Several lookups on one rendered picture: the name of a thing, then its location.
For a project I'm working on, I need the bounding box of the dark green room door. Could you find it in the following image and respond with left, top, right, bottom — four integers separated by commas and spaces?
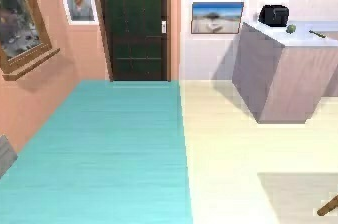
100, 0, 169, 82

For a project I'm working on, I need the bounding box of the thin dark green utensil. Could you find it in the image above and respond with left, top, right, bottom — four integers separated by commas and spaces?
308, 29, 327, 39

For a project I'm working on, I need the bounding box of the grey counter with white top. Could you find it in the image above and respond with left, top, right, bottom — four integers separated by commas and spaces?
231, 20, 338, 125

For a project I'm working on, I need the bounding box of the blue beach wall picture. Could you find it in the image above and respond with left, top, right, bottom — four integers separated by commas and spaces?
191, 1, 245, 35

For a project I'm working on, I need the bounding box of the black toaster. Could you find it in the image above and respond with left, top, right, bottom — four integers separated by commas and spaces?
258, 4, 290, 28

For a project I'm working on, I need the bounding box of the white framed wall picture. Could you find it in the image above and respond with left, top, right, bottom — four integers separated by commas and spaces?
63, 0, 100, 26

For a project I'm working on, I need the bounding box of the wooden framed wall picture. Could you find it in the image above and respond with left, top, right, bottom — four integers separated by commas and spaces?
0, 0, 61, 82

